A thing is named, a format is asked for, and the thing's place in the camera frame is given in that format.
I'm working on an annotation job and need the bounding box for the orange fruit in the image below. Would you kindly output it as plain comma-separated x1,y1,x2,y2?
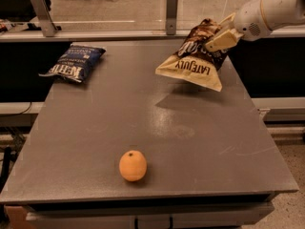
119,150,148,182

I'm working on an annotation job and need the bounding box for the brown Late July chip bag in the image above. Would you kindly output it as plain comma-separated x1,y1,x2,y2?
155,18,228,92

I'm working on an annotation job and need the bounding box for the blue Kettle chip bag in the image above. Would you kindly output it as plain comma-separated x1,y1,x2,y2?
41,43,106,83

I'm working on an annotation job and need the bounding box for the left metal bracket post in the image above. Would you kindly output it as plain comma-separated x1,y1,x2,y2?
30,0,59,37

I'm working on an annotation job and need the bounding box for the middle metal bracket post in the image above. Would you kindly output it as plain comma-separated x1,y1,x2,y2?
166,0,178,35

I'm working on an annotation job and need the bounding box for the metal bracket post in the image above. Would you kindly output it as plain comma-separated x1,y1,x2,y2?
30,0,59,37
166,0,178,35

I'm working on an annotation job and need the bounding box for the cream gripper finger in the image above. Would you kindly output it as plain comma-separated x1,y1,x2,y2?
219,12,235,27
205,29,243,52

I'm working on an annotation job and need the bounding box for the grey table drawer front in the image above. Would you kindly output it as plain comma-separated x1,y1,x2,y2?
26,202,275,229

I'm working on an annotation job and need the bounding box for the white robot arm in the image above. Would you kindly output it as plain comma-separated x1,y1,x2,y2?
205,0,305,52

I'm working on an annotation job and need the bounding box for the metal rail behind table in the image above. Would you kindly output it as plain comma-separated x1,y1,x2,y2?
0,26,305,44

